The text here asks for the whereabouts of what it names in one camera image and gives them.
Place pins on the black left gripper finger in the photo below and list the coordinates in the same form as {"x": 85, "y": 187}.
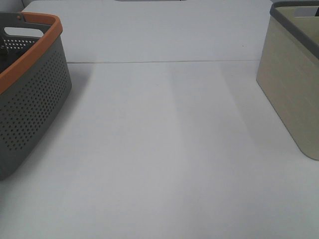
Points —
{"x": 3, "y": 48}

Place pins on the grey perforated basket orange rim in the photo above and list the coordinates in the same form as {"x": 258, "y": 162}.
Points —
{"x": 34, "y": 83}

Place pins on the beige basket grey rim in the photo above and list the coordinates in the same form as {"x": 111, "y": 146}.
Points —
{"x": 288, "y": 72}

